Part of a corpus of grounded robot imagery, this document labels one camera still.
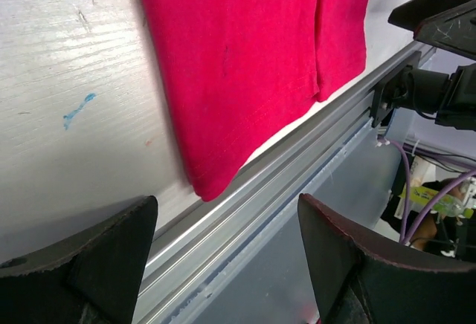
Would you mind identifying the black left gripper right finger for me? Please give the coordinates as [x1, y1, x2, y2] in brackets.
[297, 194, 475, 323]

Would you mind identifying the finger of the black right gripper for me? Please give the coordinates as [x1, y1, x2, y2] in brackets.
[388, 0, 475, 60]

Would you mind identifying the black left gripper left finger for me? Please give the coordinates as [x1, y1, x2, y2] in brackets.
[1, 195, 158, 323]

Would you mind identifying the pink red t shirt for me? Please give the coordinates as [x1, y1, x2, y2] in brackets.
[141, 0, 369, 201]

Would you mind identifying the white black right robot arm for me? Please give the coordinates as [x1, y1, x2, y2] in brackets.
[371, 0, 475, 131]

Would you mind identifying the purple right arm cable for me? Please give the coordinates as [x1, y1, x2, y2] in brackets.
[375, 136, 476, 245]

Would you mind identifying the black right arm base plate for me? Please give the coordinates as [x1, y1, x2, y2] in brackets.
[370, 51, 422, 128]

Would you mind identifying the aluminium mounting rail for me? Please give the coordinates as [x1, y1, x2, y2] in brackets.
[133, 39, 440, 324]

